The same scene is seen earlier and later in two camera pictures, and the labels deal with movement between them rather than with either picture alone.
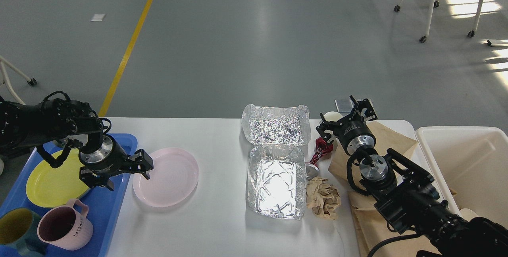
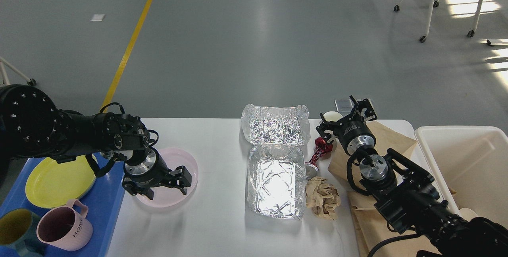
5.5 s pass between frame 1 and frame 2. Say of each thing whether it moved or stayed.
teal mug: stayed
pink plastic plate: stayed
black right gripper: stayed
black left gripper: moved
